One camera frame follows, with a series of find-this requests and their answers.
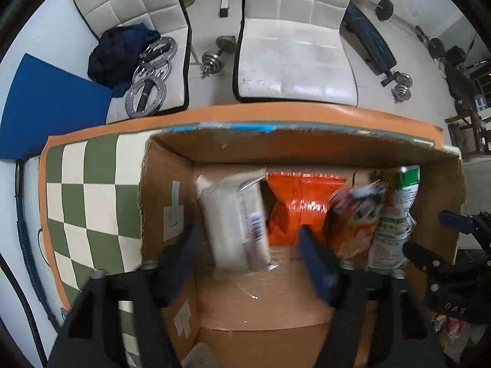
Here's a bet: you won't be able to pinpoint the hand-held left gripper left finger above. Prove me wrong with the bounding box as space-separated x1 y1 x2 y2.
48 224 202 368

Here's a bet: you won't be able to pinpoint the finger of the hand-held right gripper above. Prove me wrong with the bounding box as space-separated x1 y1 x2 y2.
439 210 478 235
402 241 448 274

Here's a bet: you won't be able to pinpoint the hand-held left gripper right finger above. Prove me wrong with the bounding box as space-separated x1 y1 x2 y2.
297 225 447 368

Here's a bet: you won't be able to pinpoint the silver white snack packet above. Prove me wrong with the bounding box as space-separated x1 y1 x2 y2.
195 168 272 274

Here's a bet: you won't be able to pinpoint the blue printed cardboard box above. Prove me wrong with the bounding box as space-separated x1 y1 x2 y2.
139 123 466 368

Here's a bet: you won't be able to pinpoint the green white snack packet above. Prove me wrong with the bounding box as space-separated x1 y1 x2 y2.
366 165 423 275

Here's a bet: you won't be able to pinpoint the colourful snack packets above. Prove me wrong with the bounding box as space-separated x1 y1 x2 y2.
433 313 474 366

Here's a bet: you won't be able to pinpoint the orange cartoon snack packet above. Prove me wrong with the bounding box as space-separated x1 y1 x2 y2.
323 181 389 262

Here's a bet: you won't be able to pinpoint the plain orange snack packet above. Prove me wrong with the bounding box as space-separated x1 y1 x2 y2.
266 172 348 248

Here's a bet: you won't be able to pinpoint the wooden stool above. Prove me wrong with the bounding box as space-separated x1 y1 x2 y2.
445 109 489 155

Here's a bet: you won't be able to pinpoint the green white checkered mat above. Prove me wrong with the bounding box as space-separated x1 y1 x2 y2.
38 105 446 368

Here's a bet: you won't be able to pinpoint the chrome dumbbell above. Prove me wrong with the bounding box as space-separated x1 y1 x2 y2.
199 35 237 78
390 71 414 103

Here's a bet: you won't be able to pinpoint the black exercise machine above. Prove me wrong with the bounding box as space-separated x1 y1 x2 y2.
415 25 491 123

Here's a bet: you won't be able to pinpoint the chrome weight plate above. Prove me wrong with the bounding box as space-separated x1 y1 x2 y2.
138 36 178 70
125 77 168 118
132 64 169 85

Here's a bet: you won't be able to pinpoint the black blue weight bench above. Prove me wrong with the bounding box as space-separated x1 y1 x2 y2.
340 2 398 87

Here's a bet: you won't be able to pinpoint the white quilted chair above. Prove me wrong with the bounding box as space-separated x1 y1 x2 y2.
233 0 363 107
73 0 191 118

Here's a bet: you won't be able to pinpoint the blue foam mat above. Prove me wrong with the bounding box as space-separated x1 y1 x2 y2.
0 54 114 160

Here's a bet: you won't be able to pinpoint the dark blue cloth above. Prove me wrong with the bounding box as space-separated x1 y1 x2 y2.
87 23 161 98

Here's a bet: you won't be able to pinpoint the black barbell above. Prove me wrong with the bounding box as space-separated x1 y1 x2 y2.
357 0 417 31

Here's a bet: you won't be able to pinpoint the blue coiled cord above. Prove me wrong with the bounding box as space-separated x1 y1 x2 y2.
14 160 63 332

